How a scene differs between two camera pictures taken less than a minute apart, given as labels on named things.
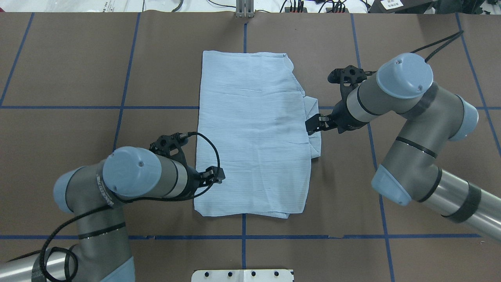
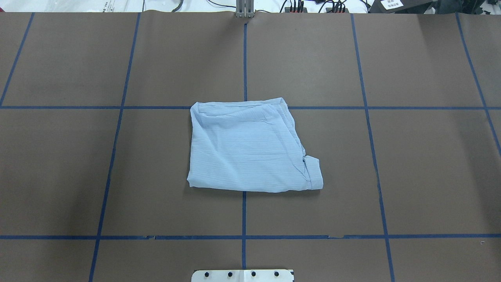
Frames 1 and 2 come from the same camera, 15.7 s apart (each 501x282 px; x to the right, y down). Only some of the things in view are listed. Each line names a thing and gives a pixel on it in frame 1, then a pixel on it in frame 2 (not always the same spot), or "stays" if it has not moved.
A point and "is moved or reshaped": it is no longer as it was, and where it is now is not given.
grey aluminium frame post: [244, 8] stays
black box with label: [400, 6] stays
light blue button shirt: [252, 125] is moved or reshaped
